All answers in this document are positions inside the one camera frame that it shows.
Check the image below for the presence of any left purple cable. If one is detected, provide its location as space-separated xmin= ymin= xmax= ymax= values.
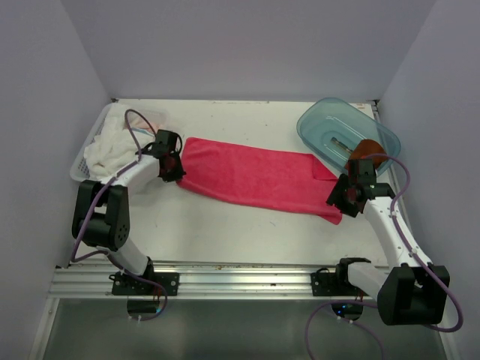
xmin=70 ymin=109 xmax=170 ymax=322

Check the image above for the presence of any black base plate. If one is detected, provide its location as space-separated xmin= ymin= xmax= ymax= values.
xmin=310 ymin=268 xmax=360 ymax=297
xmin=109 ymin=271 xmax=180 ymax=296

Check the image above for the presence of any blue and peach towel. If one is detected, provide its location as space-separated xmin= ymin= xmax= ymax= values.
xmin=130 ymin=117 xmax=160 ymax=136

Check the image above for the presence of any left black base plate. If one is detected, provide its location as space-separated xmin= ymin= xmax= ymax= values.
xmin=109 ymin=271 xmax=180 ymax=296

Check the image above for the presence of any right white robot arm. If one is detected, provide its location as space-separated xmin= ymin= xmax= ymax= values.
xmin=327 ymin=158 xmax=450 ymax=326

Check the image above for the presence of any white towel in basket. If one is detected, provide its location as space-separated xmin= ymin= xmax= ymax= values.
xmin=83 ymin=106 xmax=154 ymax=180

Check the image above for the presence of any aluminium mounting rail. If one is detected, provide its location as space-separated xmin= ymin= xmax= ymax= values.
xmin=47 ymin=259 xmax=320 ymax=300

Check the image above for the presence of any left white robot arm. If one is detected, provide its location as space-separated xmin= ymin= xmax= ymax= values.
xmin=70 ymin=130 xmax=186 ymax=295

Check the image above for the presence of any pink towel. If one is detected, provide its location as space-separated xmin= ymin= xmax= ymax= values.
xmin=178 ymin=137 xmax=342 ymax=225

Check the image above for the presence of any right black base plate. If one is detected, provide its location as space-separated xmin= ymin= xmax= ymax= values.
xmin=310 ymin=268 xmax=360 ymax=297

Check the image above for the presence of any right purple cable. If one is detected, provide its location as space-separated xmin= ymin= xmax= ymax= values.
xmin=304 ymin=152 xmax=465 ymax=360

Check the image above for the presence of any white plastic basket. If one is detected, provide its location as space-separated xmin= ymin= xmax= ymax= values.
xmin=70 ymin=103 xmax=170 ymax=182

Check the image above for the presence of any purple cable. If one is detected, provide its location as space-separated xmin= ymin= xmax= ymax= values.
xmin=304 ymin=152 xmax=465 ymax=360
xmin=70 ymin=109 xmax=170 ymax=322

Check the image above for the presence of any brown towel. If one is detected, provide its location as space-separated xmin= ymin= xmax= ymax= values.
xmin=349 ymin=139 xmax=388 ymax=170

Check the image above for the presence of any blue transparent plastic tub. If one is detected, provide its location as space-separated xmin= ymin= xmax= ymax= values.
xmin=296 ymin=97 xmax=401 ymax=173

